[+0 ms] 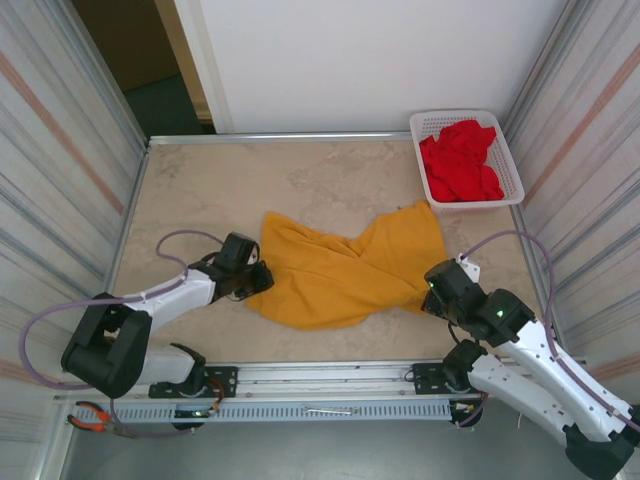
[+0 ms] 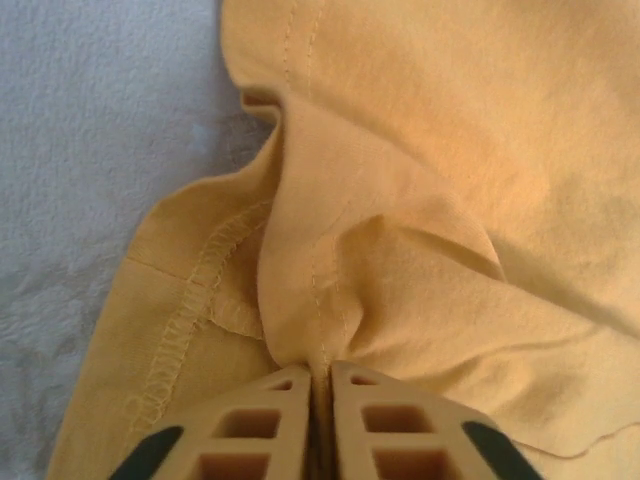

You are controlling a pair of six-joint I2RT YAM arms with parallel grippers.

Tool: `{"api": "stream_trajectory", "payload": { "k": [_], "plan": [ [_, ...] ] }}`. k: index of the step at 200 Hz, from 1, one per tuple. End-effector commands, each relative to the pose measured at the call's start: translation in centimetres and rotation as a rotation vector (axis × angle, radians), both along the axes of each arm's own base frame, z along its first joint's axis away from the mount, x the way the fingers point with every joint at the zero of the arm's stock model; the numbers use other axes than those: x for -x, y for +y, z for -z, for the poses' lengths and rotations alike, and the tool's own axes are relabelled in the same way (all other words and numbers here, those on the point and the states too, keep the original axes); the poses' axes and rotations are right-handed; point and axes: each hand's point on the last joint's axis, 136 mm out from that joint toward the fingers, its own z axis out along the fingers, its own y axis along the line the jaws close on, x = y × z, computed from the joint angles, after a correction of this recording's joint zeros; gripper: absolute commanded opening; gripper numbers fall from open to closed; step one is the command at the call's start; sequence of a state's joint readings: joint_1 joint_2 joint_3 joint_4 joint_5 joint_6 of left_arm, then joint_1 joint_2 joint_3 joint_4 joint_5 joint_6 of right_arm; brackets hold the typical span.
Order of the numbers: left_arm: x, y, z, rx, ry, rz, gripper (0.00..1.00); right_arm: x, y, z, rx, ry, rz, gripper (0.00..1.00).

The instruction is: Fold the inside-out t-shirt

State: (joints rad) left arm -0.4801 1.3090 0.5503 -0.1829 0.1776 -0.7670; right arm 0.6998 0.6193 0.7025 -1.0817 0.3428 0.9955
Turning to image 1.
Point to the white door frame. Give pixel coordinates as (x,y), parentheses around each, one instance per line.
(212,85)

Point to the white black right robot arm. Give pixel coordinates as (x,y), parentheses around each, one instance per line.
(540,360)

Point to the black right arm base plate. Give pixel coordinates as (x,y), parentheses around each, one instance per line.
(425,380)

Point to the red crumpled cloth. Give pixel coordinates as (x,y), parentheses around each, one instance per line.
(465,170)

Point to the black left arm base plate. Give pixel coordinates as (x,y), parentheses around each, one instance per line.
(225,380)

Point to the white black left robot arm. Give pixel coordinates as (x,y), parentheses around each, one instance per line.
(170,300)

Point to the white plastic mesh basket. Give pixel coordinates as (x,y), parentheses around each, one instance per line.
(427,124)

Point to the aluminium table edge rail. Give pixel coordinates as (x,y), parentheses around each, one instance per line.
(300,137)

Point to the small silver wrench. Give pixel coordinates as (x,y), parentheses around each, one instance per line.
(330,410)

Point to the yellow printed t-shirt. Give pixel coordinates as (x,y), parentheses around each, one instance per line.
(340,285)

